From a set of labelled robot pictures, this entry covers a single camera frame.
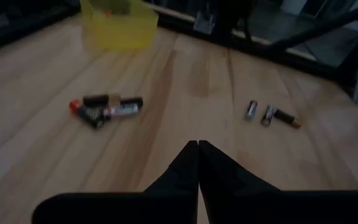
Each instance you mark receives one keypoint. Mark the yellow plastic bin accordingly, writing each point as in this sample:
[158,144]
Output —
[120,31]

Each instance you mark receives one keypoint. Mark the red black battery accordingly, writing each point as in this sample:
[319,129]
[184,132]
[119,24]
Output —
[75,105]

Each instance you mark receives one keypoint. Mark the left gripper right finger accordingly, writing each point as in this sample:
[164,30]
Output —
[259,208]

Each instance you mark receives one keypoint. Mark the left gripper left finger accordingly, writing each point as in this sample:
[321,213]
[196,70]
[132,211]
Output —
[135,208]

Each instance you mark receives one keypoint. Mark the black frame brace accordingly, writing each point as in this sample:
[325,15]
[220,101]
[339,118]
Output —
[322,27]

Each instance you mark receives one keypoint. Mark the small black copper battery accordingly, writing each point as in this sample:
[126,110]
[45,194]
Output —
[286,118]

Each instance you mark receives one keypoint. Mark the small silver battery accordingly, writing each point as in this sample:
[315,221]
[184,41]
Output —
[251,110]
[268,115]

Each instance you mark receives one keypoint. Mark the silver metal bracket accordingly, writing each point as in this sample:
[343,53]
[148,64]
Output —
[204,25]

